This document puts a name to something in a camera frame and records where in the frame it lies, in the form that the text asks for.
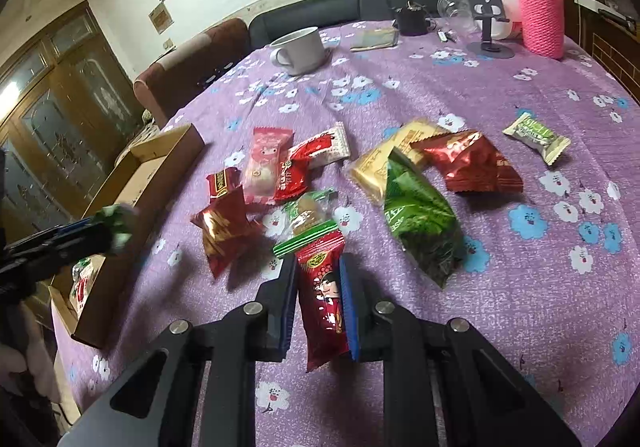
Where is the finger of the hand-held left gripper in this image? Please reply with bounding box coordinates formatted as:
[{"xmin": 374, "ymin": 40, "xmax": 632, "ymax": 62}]
[
  {"xmin": 0, "ymin": 252, "xmax": 109, "ymax": 300},
  {"xmin": 5, "ymin": 217, "xmax": 114, "ymax": 263}
]

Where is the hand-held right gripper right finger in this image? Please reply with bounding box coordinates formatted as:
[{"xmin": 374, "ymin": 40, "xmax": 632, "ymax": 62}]
[{"xmin": 339, "ymin": 254, "xmax": 581, "ymax": 447}]

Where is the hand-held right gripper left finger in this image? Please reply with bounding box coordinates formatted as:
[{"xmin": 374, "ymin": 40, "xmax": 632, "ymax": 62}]
[{"xmin": 60, "ymin": 254, "xmax": 301, "ymax": 447}]

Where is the red cartoon snack packet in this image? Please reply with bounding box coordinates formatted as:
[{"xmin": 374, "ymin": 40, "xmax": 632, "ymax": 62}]
[{"xmin": 295, "ymin": 232, "xmax": 351, "ymax": 373}]

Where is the green white candy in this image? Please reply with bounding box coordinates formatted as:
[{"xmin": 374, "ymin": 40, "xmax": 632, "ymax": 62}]
[{"xmin": 95, "ymin": 204, "xmax": 139, "ymax": 256}]

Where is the green striped clear snack packet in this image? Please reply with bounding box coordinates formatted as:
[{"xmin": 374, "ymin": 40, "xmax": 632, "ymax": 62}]
[{"xmin": 272, "ymin": 189, "xmax": 341, "ymax": 259}]

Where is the red gold snack packet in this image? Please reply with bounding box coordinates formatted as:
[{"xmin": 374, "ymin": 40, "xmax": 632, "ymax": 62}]
[{"xmin": 190, "ymin": 184, "xmax": 257, "ymax": 280}]

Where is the cardboard box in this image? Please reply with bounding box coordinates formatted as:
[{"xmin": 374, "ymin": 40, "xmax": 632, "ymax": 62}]
[{"xmin": 50, "ymin": 123, "xmax": 206, "ymax": 349}]

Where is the large green snack bag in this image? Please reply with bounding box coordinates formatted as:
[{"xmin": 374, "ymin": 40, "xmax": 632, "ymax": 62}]
[{"xmin": 382, "ymin": 147, "xmax": 468, "ymax": 289}]

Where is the plain red snack packet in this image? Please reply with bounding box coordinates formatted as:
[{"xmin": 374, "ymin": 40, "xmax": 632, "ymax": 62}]
[{"xmin": 275, "ymin": 147, "xmax": 313, "ymax": 200}]

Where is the small dark red candy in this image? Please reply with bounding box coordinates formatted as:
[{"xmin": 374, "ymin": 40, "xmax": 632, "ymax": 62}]
[{"xmin": 206, "ymin": 167, "xmax": 243, "ymax": 202}]

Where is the pink snack packet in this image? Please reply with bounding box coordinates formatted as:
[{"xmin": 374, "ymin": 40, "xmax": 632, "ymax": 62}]
[{"xmin": 242, "ymin": 127, "xmax": 294, "ymax": 206}]

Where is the white red label snack packet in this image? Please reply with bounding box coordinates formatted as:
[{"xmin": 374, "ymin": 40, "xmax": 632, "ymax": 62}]
[{"xmin": 290, "ymin": 122, "xmax": 352, "ymax": 168}]

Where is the dark red foil snack bag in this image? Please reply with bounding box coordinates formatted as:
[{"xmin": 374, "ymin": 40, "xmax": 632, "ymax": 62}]
[{"xmin": 411, "ymin": 129, "xmax": 524, "ymax": 194}]

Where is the green white small snack packet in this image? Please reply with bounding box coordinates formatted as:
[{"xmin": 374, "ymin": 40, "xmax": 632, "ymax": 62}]
[{"xmin": 502, "ymin": 112, "xmax": 572, "ymax": 166}]

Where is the person's left hand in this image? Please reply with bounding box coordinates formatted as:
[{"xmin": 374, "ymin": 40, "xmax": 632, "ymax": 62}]
[{"xmin": 15, "ymin": 309, "xmax": 62, "ymax": 404}]

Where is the wooden glass door cabinet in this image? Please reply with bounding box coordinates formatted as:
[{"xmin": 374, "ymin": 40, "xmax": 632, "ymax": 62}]
[{"xmin": 0, "ymin": 1, "xmax": 146, "ymax": 248}]

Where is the purple floral tablecloth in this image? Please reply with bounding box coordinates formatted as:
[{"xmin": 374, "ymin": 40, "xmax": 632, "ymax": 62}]
[{"xmin": 50, "ymin": 19, "xmax": 640, "ymax": 447}]

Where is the brown armchair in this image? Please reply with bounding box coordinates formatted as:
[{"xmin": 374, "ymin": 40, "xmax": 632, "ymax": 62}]
[{"xmin": 132, "ymin": 18, "xmax": 251, "ymax": 128}]

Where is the white mug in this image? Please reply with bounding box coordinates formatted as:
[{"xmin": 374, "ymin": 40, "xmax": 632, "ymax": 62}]
[{"xmin": 269, "ymin": 27, "xmax": 329, "ymax": 76}]

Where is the small black container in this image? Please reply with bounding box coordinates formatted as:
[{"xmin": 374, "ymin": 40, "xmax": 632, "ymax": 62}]
[{"xmin": 392, "ymin": 2, "xmax": 436, "ymax": 37}]

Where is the black sofa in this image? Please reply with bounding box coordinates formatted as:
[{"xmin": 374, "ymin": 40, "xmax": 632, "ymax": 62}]
[{"xmin": 248, "ymin": 0, "xmax": 518, "ymax": 50}]

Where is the clear plastic bag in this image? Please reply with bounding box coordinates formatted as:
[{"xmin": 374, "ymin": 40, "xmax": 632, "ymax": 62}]
[{"xmin": 436, "ymin": 0, "xmax": 479, "ymax": 35}]

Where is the white bowl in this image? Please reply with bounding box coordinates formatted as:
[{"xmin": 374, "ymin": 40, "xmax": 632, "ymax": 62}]
[{"xmin": 475, "ymin": 0, "xmax": 524, "ymax": 40}]

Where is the dark grey phone stand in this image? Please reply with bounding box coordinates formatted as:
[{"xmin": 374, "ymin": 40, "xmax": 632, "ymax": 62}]
[{"xmin": 462, "ymin": 0, "xmax": 516, "ymax": 60}]

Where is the wooden display cabinet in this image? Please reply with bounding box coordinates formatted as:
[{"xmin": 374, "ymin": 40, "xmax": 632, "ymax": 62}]
[{"xmin": 545, "ymin": 0, "xmax": 640, "ymax": 104}]

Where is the small wall plaque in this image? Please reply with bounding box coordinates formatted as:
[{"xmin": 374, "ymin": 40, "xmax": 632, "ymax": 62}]
[{"xmin": 148, "ymin": 2, "xmax": 174, "ymax": 34}]

